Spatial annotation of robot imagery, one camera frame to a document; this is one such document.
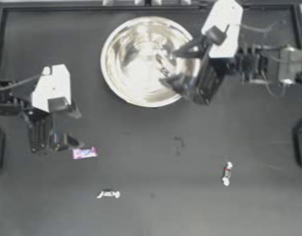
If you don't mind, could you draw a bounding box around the purple candy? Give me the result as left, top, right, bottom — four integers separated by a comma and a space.
71, 146, 99, 160

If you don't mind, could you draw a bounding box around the black and white candy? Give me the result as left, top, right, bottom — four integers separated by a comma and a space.
95, 188, 120, 200

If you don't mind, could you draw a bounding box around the steel bowl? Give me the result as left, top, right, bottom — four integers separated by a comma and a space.
99, 16, 200, 109

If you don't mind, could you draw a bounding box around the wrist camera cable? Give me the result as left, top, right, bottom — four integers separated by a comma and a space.
0, 73, 46, 92

